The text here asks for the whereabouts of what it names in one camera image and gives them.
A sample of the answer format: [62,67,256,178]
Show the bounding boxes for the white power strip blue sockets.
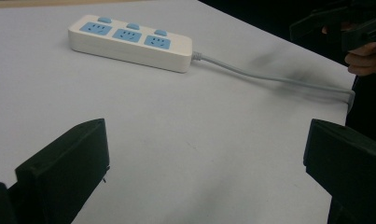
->
[67,14,194,74]

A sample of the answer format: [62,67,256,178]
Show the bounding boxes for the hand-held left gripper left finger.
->
[8,118,111,224]

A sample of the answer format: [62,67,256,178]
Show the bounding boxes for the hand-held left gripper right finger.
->
[302,118,376,224]

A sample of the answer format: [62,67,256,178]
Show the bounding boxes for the grey power strip cable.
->
[190,50,356,114]

